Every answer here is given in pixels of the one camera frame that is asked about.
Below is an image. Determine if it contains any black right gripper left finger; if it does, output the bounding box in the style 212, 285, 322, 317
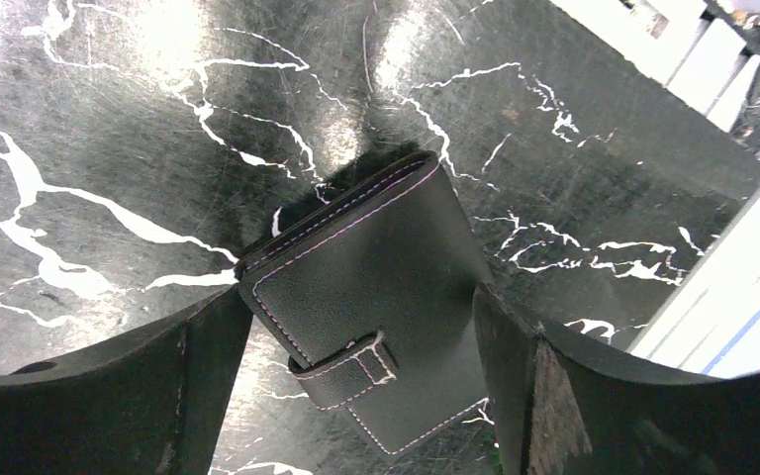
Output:
0, 289, 252, 474

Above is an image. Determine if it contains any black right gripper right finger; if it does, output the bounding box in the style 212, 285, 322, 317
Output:
473, 284, 760, 474

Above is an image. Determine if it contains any black leather card holder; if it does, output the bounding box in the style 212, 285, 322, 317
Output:
236, 151, 491, 457

